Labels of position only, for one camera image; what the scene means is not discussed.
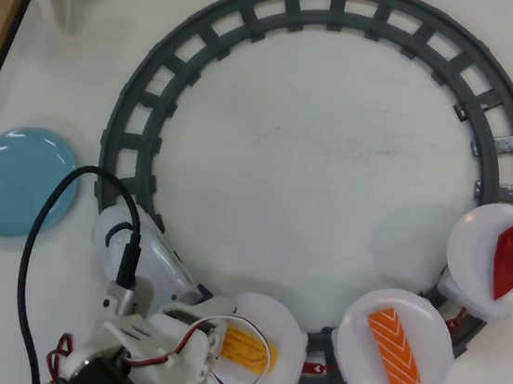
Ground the black USB cable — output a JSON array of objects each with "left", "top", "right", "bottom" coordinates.
[{"left": 1, "top": 159, "right": 163, "bottom": 384}]

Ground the yellow egg toy sushi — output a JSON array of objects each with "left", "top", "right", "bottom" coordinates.
[{"left": 214, "top": 319, "right": 283, "bottom": 381}]

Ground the clear plastic object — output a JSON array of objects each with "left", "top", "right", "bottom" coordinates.
[{"left": 38, "top": 0, "right": 79, "bottom": 36}]

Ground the blue round dish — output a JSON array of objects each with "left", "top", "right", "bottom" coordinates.
[{"left": 0, "top": 120, "right": 88, "bottom": 241}]

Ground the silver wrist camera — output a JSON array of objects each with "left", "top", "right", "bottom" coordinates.
[{"left": 98, "top": 273, "right": 156, "bottom": 321}]

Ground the red tuna toy sushi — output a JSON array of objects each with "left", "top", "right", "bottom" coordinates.
[{"left": 483, "top": 221, "right": 513, "bottom": 302}]

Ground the orange salmon toy sushi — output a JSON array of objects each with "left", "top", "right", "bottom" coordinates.
[{"left": 365, "top": 304, "right": 424, "bottom": 384}]

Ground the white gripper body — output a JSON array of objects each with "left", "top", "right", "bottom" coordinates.
[{"left": 105, "top": 308, "right": 201, "bottom": 384}]

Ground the white round plastic plate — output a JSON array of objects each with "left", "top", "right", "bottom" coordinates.
[
  {"left": 193, "top": 285, "right": 315, "bottom": 384},
  {"left": 328, "top": 282, "right": 458, "bottom": 384},
  {"left": 441, "top": 201, "right": 513, "bottom": 324}
]

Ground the white Shinkansen toy locomotive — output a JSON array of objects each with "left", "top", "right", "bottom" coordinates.
[{"left": 88, "top": 194, "right": 216, "bottom": 324}]

